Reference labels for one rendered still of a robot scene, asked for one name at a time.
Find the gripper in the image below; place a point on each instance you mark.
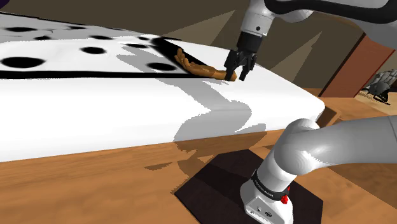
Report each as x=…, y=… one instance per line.
x=248, y=42

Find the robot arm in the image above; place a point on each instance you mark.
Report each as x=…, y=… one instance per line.
x=325, y=149

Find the brown wooden hand model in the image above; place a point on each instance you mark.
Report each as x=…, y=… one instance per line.
x=198, y=69

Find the reddish brown door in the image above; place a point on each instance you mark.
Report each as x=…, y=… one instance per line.
x=356, y=68

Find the grey office chair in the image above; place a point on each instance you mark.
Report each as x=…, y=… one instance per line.
x=380, y=83

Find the white bed with wooden frame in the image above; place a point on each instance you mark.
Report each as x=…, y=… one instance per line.
x=93, y=108

